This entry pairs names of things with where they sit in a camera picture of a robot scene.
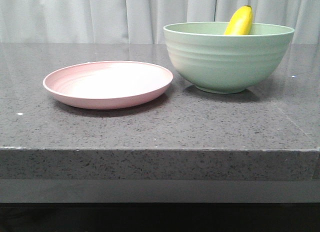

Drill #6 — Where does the yellow banana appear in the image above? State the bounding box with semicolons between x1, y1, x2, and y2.
224;5;254;36

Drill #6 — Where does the pink plate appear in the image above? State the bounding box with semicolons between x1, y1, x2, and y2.
43;61;174;110

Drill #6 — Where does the green bowl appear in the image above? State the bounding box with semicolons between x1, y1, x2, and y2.
163;21;295;94

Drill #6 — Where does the grey curtain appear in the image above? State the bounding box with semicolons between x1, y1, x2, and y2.
0;0;320;45

